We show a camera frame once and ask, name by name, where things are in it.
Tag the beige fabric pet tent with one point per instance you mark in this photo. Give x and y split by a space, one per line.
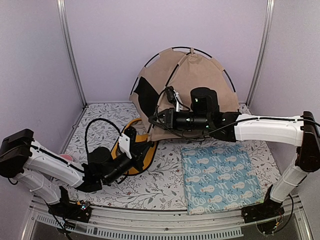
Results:
194 71

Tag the left aluminium frame post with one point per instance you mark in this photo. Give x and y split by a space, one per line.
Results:
61 7

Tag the right aluminium frame post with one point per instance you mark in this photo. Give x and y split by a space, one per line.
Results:
270 4

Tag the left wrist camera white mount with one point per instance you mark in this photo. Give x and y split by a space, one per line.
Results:
124 145

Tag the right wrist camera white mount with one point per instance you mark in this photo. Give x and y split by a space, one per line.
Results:
173 97

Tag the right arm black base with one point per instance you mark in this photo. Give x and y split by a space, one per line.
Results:
263 211

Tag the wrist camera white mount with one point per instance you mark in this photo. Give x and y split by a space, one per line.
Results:
173 97
124 145

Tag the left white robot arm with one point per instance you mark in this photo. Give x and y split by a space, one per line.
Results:
24 159

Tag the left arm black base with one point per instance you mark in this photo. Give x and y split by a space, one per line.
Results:
78 211

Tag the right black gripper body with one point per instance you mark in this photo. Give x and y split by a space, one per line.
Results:
168 118

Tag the yellow pet bowl stand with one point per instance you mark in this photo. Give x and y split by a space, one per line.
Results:
141 148

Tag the pink round bowl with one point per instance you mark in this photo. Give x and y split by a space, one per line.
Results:
67 158

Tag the blue snowman pattern mat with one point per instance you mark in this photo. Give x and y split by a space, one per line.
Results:
219 178

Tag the aluminium frame post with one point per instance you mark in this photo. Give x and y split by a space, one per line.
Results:
270 4
61 7

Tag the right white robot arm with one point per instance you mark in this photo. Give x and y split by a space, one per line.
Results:
300 131

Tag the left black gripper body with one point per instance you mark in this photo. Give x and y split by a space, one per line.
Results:
135 146

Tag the aluminium front rail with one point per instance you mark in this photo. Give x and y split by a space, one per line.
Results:
128 224

